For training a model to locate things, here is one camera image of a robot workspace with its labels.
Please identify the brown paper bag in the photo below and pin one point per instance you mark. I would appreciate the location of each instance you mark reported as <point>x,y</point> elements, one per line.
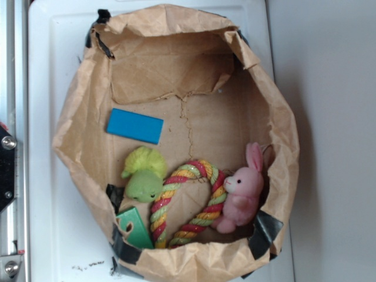
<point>193,70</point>

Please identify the green plush toy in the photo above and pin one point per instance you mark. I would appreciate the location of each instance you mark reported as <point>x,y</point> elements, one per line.
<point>145,168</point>

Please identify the blue rectangular block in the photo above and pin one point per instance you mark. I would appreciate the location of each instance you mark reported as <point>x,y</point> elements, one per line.
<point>135,126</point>

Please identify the pink plush bunny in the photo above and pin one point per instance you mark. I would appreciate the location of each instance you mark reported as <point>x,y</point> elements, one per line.
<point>243,192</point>

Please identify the green rectangular block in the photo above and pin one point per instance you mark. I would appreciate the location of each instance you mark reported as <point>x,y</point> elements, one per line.
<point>131,223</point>

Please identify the white plastic tray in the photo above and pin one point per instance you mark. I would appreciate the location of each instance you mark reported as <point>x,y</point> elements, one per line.
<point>66,244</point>

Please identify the aluminium frame rail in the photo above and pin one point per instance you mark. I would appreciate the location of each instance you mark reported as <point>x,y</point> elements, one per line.
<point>15,258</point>

